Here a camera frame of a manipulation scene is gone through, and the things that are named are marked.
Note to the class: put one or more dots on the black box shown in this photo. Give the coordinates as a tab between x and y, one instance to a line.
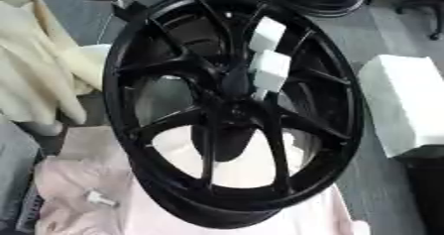
428	192

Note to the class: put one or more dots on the black spoked wheel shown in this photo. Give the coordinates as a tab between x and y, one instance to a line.
173	192

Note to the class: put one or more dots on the black bracket stand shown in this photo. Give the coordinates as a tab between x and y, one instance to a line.
128	10

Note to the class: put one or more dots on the cream crumpled cloth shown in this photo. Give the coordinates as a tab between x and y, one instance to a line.
35	63

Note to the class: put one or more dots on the white foam block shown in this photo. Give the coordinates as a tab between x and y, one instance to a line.
404	100

